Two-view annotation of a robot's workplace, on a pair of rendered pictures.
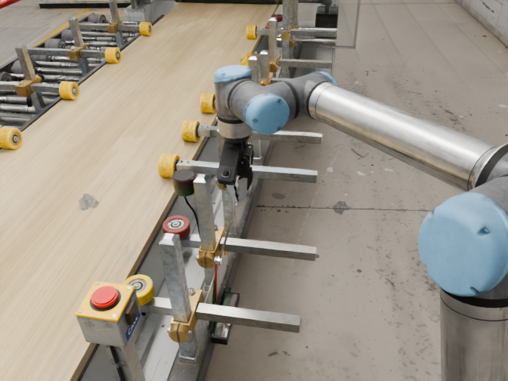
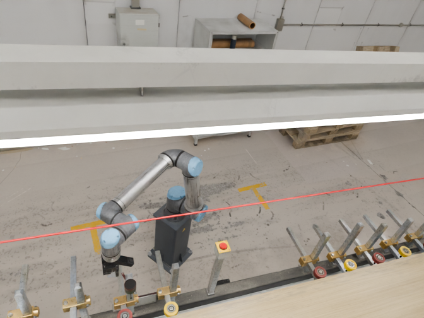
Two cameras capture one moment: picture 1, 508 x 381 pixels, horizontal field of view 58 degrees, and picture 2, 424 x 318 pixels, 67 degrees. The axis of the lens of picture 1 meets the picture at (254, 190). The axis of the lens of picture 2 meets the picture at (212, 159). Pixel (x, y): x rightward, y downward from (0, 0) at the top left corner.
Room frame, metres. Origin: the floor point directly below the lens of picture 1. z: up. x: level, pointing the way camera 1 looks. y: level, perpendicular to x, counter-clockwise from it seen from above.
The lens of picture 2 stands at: (1.24, 1.01, 2.71)
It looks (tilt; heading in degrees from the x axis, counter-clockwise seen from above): 40 degrees down; 234
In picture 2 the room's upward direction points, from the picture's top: 11 degrees clockwise
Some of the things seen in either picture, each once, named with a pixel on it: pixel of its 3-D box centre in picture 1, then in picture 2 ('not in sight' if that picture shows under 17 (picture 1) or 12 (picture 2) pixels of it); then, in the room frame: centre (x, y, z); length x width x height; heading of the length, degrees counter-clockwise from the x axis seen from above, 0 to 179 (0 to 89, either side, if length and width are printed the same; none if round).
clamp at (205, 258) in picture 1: (210, 246); (125, 301); (1.01, 0.13, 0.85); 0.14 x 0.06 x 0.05; 169
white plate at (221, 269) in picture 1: (217, 283); (134, 302); (0.95, 0.12, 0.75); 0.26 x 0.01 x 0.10; 169
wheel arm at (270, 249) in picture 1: (241, 246); (121, 287); (1.01, 0.04, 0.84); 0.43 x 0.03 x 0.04; 79
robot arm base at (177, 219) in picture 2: not in sight; (175, 209); (0.39, -0.53, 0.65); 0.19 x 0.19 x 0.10
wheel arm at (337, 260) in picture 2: not in sight; (329, 248); (-0.46, 0.36, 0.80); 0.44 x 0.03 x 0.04; 79
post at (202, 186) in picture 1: (209, 245); (130, 298); (0.99, 0.14, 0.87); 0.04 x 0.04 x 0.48; 79
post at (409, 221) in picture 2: not in sight; (395, 238); (-0.97, 0.53, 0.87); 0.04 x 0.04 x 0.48; 79
